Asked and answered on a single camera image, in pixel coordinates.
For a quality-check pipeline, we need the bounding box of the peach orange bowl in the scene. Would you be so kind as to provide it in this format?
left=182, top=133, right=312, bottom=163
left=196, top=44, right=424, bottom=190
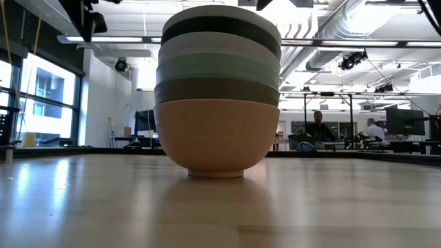
left=153, top=99, right=280, bottom=179

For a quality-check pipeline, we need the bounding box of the silver ventilation duct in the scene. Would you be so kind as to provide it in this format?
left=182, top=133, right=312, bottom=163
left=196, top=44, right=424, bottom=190
left=305, top=0, right=390, bottom=72

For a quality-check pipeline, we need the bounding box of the olive green bowl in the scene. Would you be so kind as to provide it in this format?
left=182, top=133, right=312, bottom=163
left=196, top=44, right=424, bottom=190
left=154, top=77, right=280, bottom=107

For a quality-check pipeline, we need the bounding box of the black perforated panel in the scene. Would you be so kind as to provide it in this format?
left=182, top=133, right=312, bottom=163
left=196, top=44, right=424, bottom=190
left=0, top=105, right=21, bottom=147

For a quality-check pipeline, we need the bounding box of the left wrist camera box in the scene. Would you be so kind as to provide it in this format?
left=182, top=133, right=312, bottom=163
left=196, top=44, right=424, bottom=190
left=90, top=12, right=108, bottom=34

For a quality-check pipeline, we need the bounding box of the yellow cup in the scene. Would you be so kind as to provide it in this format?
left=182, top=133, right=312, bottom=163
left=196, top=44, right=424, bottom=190
left=21, top=132, right=37, bottom=148

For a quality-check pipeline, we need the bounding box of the person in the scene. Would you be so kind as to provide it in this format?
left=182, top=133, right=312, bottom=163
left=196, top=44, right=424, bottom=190
left=305, top=110, right=337, bottom=144
left=365, top=117, right=386, bottom=142

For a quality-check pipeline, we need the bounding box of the blue round object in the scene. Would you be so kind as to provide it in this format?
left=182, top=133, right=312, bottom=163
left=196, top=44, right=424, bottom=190
left=296, top=141, right=317, bottom=153

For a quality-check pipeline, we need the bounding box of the black bowl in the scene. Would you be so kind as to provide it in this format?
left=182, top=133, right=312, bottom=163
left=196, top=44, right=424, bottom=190
left=160, top=16, right=283, bottom=61

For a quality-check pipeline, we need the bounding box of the overhead light bar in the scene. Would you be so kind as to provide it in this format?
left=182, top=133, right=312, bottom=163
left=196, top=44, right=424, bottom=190
left=57, top=34, right=441, bottom=48

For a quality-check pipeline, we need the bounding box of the white bowl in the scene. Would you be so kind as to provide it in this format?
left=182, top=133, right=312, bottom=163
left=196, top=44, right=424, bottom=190
left=161, top=4, right=283, bottom=48
left=157, top=31, right=282, bottom=75

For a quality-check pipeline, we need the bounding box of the black computer monitor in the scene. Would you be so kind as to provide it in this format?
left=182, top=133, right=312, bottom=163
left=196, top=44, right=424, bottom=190
left=429, top=114, right=441, bottom=141
left=384, top=107, right=427, bottom=136
left=134, top=109, right=158, bottom=132

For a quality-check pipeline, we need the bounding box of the mint green bowl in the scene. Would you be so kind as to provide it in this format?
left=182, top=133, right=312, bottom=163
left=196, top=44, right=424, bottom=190
left=155, top=51, right=280, bottom=91

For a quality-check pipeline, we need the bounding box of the black metal frame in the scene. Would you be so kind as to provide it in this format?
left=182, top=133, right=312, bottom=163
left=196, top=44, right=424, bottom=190
left=302, top=91, right=355, bottom=149

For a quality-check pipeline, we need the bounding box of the yellow cable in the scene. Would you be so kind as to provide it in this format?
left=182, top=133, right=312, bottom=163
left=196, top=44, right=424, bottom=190
left=19, top=0, right=45, bottom=137
left=0, top=0, right=22, bottom=113

